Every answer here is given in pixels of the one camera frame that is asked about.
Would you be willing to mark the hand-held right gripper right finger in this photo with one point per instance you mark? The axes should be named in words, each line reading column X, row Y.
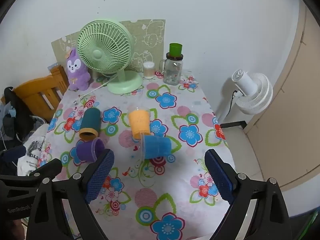
column 220, row 177

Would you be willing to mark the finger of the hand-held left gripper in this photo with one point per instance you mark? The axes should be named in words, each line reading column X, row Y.
column 50, row 168

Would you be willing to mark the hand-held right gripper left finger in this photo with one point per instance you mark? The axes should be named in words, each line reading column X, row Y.
column 98, row 177

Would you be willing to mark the blue cup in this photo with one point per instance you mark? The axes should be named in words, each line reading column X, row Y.
column 157, row 146

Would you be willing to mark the purple cup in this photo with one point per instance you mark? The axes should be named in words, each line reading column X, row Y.
column 85, row 151

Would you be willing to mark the teal cup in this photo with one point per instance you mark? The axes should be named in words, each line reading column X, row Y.
column 91, row 120

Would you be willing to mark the orange cup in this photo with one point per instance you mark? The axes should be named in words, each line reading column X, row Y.
column 138, row 122

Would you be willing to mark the green cup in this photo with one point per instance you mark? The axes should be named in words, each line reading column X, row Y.
column 175, row 49

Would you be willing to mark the white printed cloth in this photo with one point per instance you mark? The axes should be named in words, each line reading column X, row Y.
column 32, row 155

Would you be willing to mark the dark navy cloth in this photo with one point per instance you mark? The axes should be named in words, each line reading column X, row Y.
column 10, row 160

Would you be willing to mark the floral tablecloth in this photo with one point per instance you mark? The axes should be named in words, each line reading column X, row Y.
column 162, row 187

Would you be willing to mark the black bag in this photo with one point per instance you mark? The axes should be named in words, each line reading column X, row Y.
column 20, row 115

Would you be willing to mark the wooden chair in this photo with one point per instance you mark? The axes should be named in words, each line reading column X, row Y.
column 37, row 87

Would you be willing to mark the beige door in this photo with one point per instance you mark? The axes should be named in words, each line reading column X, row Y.
column 287, row 130

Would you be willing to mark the white standing fan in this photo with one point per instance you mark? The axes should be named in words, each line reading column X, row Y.
column 252, row 90

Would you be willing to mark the purple plush toy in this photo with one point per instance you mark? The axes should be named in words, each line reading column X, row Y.
column 75, row 75

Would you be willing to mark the clear cotton swab jar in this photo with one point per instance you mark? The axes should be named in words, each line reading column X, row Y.
column 148, row 70

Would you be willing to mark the green desk fan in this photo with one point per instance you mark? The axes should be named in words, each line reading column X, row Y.
column 97, row 55

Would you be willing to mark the black metal frame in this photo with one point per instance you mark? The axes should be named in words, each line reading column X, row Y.
column 232, row 124

